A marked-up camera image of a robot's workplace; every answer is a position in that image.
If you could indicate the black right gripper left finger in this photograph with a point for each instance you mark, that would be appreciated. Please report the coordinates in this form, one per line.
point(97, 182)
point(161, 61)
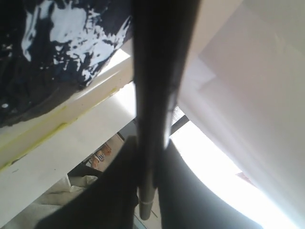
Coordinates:
point(108, 203)

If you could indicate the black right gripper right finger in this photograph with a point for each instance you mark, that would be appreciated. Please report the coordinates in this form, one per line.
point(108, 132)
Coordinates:
point(187, 203)

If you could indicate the black paintbrush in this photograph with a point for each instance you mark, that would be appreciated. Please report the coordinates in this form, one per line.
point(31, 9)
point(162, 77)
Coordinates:
point(162, 34)

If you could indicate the white paint tray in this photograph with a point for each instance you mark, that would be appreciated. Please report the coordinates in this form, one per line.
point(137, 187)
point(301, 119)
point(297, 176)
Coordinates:
point(58, 58)

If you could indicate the person in white shirt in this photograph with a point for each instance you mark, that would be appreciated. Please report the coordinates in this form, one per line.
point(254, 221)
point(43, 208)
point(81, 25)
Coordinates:
point(62, 192)

